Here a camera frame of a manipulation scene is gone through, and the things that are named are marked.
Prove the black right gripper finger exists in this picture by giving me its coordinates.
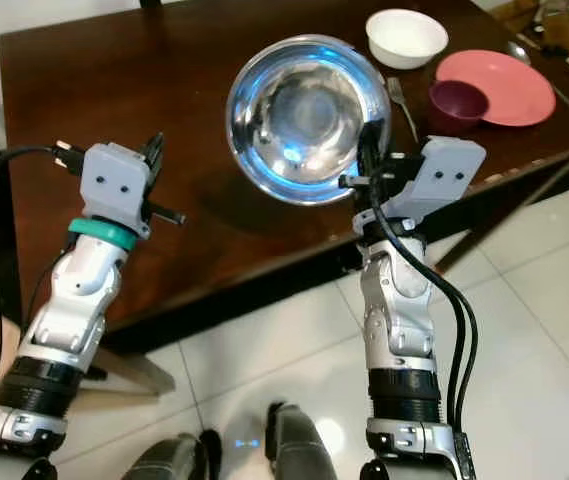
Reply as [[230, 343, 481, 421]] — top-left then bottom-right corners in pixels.
[[357, 121, 388, 184]]

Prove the shiny steel bowl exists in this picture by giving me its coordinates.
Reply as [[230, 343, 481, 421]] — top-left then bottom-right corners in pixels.
[[225, 35, 391, 207]]

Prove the steel fork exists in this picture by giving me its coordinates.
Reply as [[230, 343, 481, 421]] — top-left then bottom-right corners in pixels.
[[385, 75, 426, 147]]

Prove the dark brown wooden table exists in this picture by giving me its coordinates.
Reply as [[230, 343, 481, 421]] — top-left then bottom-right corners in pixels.
[[0, 0, 569, 358]]

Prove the maroon cup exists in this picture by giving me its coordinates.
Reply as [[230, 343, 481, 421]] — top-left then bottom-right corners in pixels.
[[427, 80, 492, 137]]

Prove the white ceramic bowl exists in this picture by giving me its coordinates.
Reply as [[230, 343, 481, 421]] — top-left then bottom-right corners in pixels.
[[365, 8, 450, 71]]

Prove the pink plate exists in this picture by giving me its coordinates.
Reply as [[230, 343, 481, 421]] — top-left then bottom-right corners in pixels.
[[434, 50, 558, 129]]

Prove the steel spoon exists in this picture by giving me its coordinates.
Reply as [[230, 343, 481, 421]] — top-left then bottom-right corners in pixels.
[[503, 40, 569, 110]]

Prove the glass jar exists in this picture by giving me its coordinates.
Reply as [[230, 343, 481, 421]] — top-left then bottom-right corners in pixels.
[[538, 0, 569, 52]]

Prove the grey right robot leg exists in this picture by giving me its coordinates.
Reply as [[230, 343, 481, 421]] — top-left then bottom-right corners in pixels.
[[268, 402, 357, 480]]

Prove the grey robot leg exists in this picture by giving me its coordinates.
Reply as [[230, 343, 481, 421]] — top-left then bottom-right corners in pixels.
[[268, 402, 357, 480], [119, 432, 207, 480]]

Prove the grey left robot leg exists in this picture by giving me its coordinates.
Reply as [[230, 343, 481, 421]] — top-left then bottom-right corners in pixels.
[[119, 432, 207, 480]]

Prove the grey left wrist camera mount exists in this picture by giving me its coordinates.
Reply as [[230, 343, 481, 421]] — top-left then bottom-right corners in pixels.
[[78, 142, 161, 241]]

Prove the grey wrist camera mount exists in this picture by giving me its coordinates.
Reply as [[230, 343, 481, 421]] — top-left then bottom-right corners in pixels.
[[352, 135, 488, 238], [78, 142, 161, 241]]

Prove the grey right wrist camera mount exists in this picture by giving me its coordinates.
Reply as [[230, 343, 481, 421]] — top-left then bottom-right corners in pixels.
[[352, 135, 488, 238]]

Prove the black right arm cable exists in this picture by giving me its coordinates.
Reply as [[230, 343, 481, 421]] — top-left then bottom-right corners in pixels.
[[384, 215, 482, 441]]

